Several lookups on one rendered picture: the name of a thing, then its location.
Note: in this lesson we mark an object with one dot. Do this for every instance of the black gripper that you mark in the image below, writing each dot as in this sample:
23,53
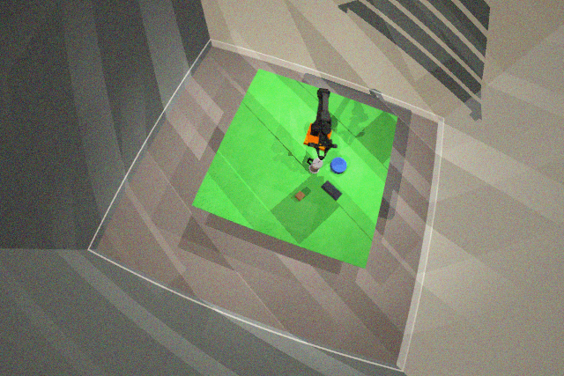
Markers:
316,146

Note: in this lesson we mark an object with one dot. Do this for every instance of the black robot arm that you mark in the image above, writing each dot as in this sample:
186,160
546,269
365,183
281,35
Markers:
322,124

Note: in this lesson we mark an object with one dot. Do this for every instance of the blue block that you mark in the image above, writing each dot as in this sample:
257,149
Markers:
338,165

